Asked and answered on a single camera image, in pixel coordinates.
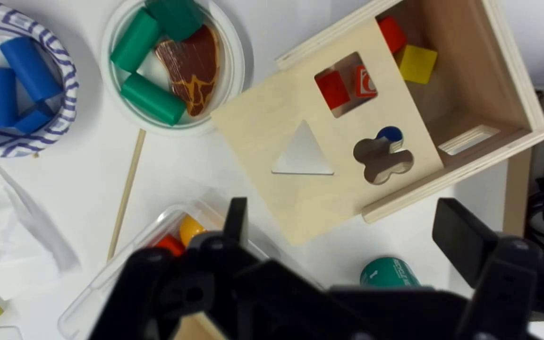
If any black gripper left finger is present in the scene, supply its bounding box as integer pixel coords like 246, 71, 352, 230
89, 196, 326, 340

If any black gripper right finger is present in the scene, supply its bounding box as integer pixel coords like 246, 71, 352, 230
431, 196, 544, 340

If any wooden shape sorter lid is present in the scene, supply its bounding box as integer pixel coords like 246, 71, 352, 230
210, 16, 446, 247

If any yellow block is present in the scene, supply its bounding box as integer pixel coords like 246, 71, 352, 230
397, 43, 441, 86

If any orange block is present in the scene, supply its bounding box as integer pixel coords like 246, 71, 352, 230
154, 232, 188, 258

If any dark blue block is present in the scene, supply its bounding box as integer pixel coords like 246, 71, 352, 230
375, 124, 407, 151

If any green cylinder block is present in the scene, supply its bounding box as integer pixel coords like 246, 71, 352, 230
108, 5, 165, 75
144, 0, 208, 43
120, 71, 190, 128

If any wooden shape sorter box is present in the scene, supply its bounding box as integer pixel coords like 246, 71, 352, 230
276, 0, 544, 226

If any red block white print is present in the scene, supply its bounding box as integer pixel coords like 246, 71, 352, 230
352, 62, 380, 100

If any clear plastic container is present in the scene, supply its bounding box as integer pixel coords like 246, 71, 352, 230
57, 198, 275, 340

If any green cup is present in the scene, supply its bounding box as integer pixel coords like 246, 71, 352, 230
360, 253, 424, 290

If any thin wooden stick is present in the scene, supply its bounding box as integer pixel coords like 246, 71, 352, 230
106, 126, 150, 264

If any clear plastic wrap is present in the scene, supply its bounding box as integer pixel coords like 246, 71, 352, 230
0, 151, 84, 273

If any brown toy steak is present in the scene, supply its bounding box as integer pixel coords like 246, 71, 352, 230
154, 24, 222, 118

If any blue patterned bowl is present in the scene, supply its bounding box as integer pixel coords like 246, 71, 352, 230
0, 0, 82, 158

